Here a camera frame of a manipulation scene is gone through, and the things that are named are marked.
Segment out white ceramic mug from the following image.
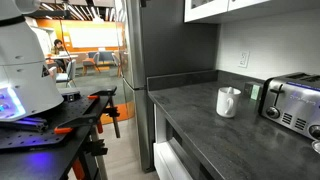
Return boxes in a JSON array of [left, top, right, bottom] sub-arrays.
[[215, 86, 242, 119]]

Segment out stainless steel refrigerator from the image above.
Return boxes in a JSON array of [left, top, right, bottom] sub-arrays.
[[114, 0, 220, 174]]

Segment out blue sofa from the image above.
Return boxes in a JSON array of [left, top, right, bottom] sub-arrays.
[[87, 50, 117, 66]]

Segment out white cabinet drawer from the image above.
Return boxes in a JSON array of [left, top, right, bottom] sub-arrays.
[[152, 141, 194, 180]]

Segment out white projection board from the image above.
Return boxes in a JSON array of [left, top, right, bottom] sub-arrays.
[[67, 26, 118, 49]]

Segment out small black box device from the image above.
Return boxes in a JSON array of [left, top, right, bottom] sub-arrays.
[[61, 91, 82, 102]]

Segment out small dark cardboard box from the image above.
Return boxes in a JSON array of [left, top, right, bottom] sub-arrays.
[[242, 81, 265, 101]]

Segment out grey office chair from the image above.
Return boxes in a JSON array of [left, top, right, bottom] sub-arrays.
[[55, 59, 77, 89]]

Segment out white round table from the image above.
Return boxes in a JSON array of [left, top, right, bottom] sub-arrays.
[[49, 54, 80, 61]]

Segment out seated person dark hair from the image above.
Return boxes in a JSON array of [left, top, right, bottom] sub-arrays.
[[50, 38, 69, 73]]

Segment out stainless steel toaster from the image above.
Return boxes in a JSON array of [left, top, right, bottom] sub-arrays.
[[258, 72, 320, 141]]

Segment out black bar clamp orange handle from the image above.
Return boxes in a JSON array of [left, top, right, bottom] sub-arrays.
[[53, 105, 121, 136], [86, 86, 122, 139]]

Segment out wooden frame chair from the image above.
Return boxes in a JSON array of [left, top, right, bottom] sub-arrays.
[[81, 51, 102, 77]]

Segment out white wall outlet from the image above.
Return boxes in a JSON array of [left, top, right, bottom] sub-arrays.
[[237, 50, 251, 69]]

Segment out white wall cabinet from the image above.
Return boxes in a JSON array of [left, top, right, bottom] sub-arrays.
[[183, 0, 320, 25]]

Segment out aluminium extrusion rail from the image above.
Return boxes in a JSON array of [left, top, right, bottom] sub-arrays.
[[0, 116, 49, 133]]

